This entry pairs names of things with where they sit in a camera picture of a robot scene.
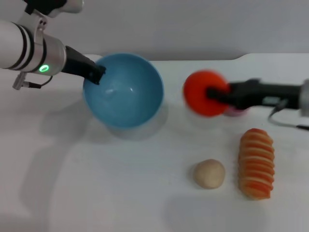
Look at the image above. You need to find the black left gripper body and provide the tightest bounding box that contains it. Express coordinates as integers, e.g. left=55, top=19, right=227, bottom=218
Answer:
left=61, top=45, right=98, bottom=80

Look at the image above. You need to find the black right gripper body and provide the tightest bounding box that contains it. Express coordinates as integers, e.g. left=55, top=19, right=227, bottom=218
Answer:
left=226, top=78, right=303, bottom=111

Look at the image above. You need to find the orange toy fruit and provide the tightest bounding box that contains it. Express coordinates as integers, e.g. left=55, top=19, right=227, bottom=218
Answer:
left=183, top=69, right=230, bottom=118

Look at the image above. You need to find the blue bowl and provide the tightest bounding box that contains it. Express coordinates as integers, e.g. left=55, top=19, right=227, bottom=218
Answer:
left=83, top=53, right=165, bottom=129

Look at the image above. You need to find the pink round bun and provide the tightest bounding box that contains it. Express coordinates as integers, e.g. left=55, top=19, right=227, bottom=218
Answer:
left=223, top=107, right=250, bottom=117

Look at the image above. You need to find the orange striped bread loaf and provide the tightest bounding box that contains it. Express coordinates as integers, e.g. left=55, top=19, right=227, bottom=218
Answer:
left=238, top=128, right=276, bottom=201

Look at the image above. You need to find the beige round bun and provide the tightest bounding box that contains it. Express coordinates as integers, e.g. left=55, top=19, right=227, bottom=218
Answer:
left=193, top=159, right=226, bottom=190

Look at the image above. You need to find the grey right arm cable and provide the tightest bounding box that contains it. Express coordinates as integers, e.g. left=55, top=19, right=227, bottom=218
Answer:
left=268, top=99, right=309, bottom=131

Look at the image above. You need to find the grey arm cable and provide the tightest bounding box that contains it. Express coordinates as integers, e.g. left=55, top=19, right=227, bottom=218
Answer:
left=268, top=99, right=309, bottom=131
left=12, top=73, right=54, bottom=91

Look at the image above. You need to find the grey left arm cable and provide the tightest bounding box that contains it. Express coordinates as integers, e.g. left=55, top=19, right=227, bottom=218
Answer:
left=12, top=73, right=54, bottom=91

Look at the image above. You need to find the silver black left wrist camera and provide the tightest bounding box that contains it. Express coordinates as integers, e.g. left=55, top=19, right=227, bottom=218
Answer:
left=23, top=0, right=84, bottom=18

